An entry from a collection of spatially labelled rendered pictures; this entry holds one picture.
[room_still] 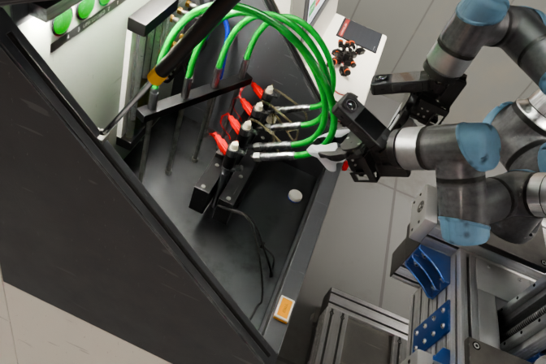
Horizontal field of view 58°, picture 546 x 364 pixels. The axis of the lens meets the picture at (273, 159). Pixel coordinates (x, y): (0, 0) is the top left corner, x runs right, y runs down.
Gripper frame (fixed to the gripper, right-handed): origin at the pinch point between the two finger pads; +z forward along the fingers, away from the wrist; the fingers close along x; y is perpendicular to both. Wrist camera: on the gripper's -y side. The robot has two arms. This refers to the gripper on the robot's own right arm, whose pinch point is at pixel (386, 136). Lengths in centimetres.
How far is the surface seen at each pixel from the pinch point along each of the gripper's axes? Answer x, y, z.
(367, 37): 84, -10, 23
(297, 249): -18.1, -6.5, 26.0
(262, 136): 8.8, -26.2, 23.0
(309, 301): 34, 17, 121
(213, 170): -9.7, -32.3, 23.0
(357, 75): 57, -8, 23
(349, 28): 85, -17, 23
